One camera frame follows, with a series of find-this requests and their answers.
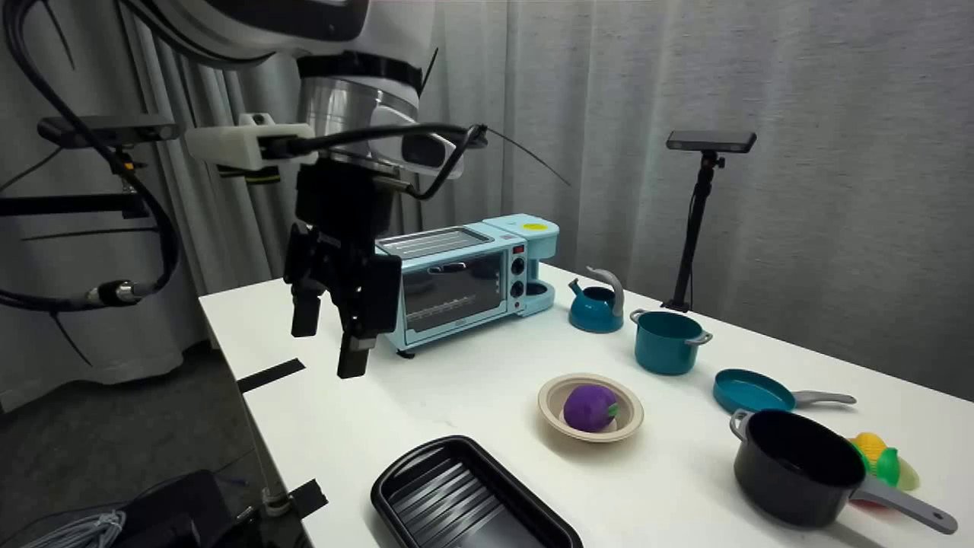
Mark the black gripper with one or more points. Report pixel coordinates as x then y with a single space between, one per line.
340 213

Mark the purple toy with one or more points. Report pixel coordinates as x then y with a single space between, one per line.
592 410

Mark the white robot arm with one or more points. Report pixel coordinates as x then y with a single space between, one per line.
361 68

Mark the beige bowl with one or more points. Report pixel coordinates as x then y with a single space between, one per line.
627 422

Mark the teal toy kettle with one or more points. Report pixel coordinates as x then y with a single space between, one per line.
601 304

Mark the teal toy pot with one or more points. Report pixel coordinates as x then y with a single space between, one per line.
668 341

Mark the yellow green toy vegetable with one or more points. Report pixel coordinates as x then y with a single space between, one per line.
885 459

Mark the light blue toaster oven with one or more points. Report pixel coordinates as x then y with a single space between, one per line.
470 274

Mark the black baking tray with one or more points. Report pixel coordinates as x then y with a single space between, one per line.
457 495

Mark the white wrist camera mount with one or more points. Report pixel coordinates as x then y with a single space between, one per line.
251 143

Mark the black camera on stand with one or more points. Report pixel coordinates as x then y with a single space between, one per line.
712 147

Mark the black saucepan grey handle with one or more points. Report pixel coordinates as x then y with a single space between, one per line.
806 474

